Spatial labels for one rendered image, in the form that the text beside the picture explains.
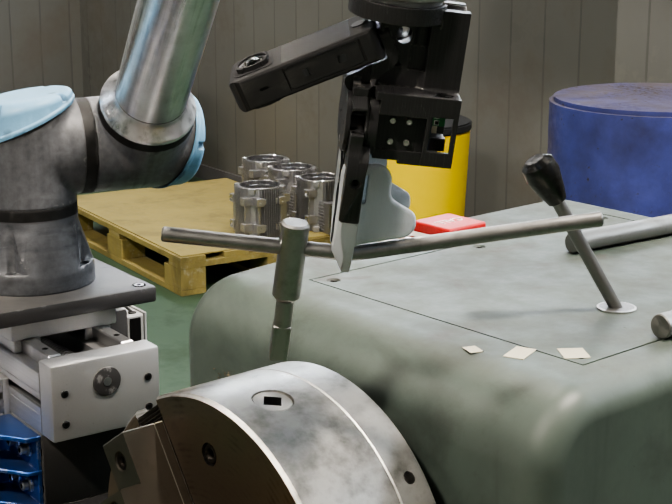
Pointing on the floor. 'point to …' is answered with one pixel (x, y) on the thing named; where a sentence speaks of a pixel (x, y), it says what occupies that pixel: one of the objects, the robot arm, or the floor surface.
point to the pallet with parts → (208, 219)
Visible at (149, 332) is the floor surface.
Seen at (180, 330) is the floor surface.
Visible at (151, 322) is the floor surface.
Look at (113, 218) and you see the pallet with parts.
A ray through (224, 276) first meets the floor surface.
